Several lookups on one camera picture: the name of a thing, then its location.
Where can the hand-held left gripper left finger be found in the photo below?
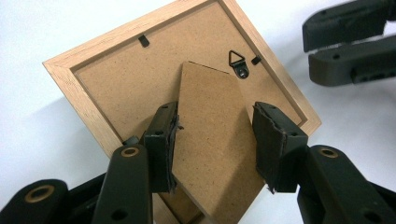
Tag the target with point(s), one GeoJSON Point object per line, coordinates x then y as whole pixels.
{"type": "Point", "coordinates": [160, 146]}

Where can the wooden photo frame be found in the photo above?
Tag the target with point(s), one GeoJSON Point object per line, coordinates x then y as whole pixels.
{"type": "Point", "coordinates": [211, 130]}

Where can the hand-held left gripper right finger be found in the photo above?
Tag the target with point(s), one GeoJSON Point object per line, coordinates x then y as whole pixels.
{"type": "Point", "coordinates": [280, 146]}

